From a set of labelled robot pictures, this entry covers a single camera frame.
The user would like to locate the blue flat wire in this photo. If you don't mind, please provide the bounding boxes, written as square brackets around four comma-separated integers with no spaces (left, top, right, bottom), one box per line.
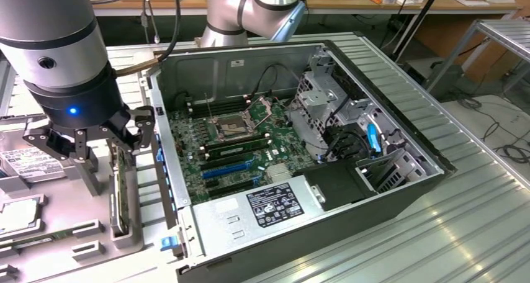
[366,123,382,156]

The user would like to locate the green motherboard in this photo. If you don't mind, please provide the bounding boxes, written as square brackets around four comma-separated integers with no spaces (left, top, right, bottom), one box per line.
[167,92,316,203]

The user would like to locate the metal disk bay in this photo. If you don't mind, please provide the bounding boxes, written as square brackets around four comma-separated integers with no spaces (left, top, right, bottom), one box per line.
[288,71,367,141]
[339,98,444,194]

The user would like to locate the RAM stick with label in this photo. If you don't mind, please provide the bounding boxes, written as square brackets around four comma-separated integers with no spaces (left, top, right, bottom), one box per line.
[205,141,270,159]

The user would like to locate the silver hard disk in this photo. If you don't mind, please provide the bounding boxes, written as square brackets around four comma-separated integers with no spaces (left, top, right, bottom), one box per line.
[0,115,69,184]

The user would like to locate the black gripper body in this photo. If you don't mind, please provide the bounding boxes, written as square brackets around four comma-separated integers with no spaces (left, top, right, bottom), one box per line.
[23,67,132,132]

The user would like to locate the blue expansion slot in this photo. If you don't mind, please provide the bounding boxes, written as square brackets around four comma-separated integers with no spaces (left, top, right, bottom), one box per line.
[200,162,254,177]

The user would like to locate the metal socket cover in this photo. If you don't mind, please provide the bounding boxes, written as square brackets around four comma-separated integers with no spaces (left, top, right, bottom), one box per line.
[243,95,278,132]

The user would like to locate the green RAM stick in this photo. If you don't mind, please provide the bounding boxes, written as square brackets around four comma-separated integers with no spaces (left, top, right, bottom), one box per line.
[0,231,57,249]

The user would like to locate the brown braided cable sleeve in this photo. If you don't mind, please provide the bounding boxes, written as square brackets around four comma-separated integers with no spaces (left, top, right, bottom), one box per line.
[111,52,167,78]

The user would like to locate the thin black wire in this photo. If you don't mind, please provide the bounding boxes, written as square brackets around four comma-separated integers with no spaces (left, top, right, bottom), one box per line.
[254,63,300,97]

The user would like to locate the metal frame table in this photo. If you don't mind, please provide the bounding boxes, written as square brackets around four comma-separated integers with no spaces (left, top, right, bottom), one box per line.
[426,17,530,94]

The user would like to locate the silver power supply unit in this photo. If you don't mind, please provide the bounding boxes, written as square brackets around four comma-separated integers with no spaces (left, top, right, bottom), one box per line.
[188,174,331,256]

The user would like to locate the silver CPU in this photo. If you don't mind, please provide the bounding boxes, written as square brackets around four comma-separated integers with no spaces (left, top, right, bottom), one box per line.
[0,199,43,231]

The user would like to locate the blue case latch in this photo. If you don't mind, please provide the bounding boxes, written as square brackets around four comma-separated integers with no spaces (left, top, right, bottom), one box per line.
[159,235,177,252]

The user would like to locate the grey parts rack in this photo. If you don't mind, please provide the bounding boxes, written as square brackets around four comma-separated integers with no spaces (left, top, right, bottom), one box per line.
[0,133,160,283]

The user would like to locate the wooden desk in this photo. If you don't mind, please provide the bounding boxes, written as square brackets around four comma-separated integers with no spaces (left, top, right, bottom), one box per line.
[88,0,523,20]

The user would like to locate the RAM memory stick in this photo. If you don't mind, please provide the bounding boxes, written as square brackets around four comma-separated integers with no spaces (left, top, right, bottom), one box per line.
[108,140,137,236]

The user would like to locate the long black expansion slot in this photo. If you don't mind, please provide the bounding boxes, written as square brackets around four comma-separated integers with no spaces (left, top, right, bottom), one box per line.
[199,154,252,169]
[208,186,251,200]

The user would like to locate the black pole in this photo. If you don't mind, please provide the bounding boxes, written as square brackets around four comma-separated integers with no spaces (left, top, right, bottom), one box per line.
[391,0,446,56]

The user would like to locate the open black PC case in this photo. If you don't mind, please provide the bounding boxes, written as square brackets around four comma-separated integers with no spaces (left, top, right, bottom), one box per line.
[140,39,456,283]

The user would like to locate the CPU socket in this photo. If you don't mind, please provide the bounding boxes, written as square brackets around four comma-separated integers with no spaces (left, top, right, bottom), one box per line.
[209,112,254,142]

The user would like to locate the black plastic air duct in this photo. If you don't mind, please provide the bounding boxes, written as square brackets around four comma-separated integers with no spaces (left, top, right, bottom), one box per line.
[292,162,380,212]

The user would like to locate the brown cabinet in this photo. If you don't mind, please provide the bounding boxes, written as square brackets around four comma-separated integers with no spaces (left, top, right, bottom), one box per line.
[414,14,513,82]

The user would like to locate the black wire bundle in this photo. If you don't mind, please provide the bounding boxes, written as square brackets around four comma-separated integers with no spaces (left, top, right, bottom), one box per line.
[322,102,370,164]

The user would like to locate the silver chipset heatsink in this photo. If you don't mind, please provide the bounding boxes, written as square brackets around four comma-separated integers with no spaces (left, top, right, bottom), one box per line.
[266,164,291,182]

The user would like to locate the black floor cables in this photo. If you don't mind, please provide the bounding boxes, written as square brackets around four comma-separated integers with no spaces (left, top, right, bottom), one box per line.
[455,93,530,164]

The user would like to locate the black RAM slot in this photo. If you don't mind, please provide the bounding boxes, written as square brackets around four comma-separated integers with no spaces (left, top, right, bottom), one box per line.
[199,135,271,153]
[188,92,251,106]
[188,96,251,109]
[197,132,270,150]
[189,99,251,113]
[200,139,272,156]
[191,103,250,117]

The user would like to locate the black floor case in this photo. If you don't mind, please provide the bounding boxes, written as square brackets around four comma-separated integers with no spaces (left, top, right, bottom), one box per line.
[403,58,464,93]

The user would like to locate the thin locking lever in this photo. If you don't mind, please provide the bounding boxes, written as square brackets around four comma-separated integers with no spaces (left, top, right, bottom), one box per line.
[204,92,216,124]

